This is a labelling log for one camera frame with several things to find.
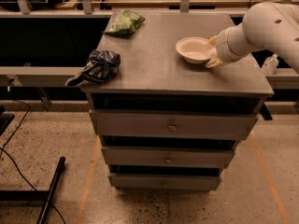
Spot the black floor cable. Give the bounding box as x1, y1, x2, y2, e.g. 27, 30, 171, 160
0, 100, 67, 224

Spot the green chip bag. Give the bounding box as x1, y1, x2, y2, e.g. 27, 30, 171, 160
104, 10, 145, 36

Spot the middle grey drawer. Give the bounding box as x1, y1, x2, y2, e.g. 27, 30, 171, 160
102, 147, 234, 169

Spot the grey drawer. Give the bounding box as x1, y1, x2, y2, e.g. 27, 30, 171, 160
90, 110, 257, 140
102, 147, 234, 169
108, 174, 221, 191

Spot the bottom grey drawer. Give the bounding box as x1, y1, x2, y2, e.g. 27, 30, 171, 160
108, 174, 221, 191

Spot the black metal stand leg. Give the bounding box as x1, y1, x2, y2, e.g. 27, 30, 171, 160
0, 157, 65, 224

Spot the top grey drawer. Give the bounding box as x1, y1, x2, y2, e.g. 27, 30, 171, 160
90, 110, 257, 140

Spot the grey drawer cabinet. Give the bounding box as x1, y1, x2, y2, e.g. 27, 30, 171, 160
83, 12, 273, 178

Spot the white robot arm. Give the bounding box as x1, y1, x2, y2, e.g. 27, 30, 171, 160
206, 2, 299, 73

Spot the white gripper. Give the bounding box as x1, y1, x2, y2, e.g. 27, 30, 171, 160
205, 25, 252, 68

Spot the white paper bowl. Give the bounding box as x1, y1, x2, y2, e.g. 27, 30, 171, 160
176, 37, 216, 64

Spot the clear plastic bottle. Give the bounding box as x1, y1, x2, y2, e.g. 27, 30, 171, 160
262, 54, 278, 75

